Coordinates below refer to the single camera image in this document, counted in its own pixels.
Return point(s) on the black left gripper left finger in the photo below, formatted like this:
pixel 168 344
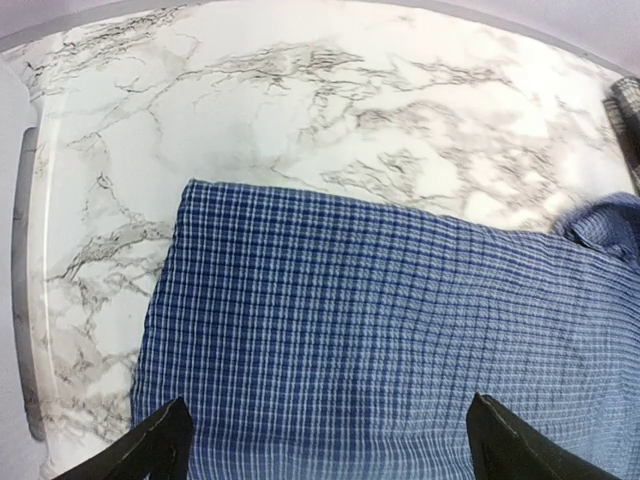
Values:
pixel 157 448

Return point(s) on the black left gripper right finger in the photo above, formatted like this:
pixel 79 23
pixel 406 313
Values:
pixel 503 446

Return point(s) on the blue checked shirt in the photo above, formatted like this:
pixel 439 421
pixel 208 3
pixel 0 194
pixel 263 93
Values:
pixel 314 336

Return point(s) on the black white plaid garment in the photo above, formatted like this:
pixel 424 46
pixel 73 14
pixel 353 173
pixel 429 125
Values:
pixel 622 109

